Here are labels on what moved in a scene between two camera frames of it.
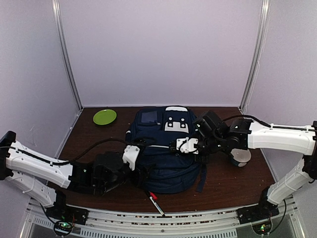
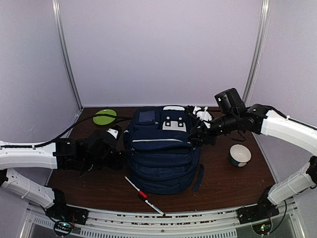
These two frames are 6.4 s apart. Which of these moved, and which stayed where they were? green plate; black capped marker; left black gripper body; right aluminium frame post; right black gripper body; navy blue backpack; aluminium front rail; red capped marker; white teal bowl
Moved: black capped marker; left black gripper body; right black gripper body; red capped marker
Stayed: green plate; right aluminium frame post; aluminium front rail; white teal bowl; navy blue backpack
